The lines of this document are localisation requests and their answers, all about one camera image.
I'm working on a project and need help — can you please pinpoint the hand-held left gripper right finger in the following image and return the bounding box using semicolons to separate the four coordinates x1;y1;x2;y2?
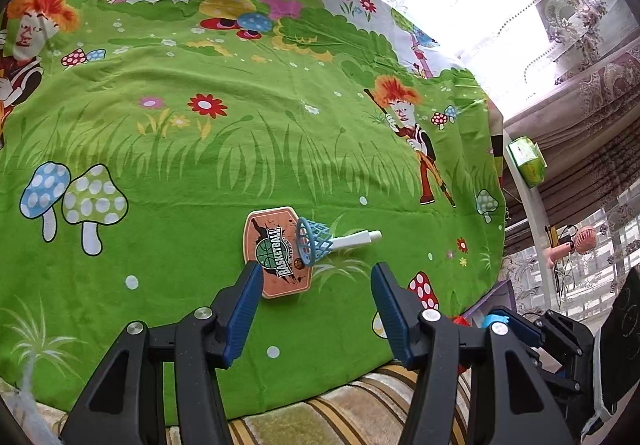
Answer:
371;262;573;445

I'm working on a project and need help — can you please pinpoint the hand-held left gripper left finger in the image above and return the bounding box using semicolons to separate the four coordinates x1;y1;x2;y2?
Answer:
60;262;264;445

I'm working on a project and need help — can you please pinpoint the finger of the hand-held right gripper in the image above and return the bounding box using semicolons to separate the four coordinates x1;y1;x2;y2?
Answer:
537;365;591;396
492;307;599;376

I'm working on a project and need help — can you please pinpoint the toy basketball hoop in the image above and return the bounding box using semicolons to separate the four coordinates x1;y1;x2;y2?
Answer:
242;206;383;300

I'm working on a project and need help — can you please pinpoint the purple cardboard box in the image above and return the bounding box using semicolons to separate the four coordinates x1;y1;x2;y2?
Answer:
460;277;516;326

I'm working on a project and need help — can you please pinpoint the pink desk fan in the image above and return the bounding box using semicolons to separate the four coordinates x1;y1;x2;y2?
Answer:
544;225;598;271

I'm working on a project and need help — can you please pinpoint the striped plush towel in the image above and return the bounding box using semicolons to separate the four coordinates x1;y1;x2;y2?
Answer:
165;365;473;445

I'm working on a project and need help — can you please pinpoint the green cartoon printed blanket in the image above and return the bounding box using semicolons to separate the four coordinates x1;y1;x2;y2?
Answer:
0;0;506;426

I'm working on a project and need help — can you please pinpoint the green tissue pack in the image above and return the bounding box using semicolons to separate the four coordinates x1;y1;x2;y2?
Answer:
505;136;548;186

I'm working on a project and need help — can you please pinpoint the brown pleated curtain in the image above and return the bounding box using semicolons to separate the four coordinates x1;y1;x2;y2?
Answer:
502;45;640;236

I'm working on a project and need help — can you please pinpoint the sheer lace curtain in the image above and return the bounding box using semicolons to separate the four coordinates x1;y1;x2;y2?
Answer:
290;0;640;86

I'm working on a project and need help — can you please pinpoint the light blue strap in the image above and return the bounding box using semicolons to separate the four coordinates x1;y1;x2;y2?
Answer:
582;402;618;438

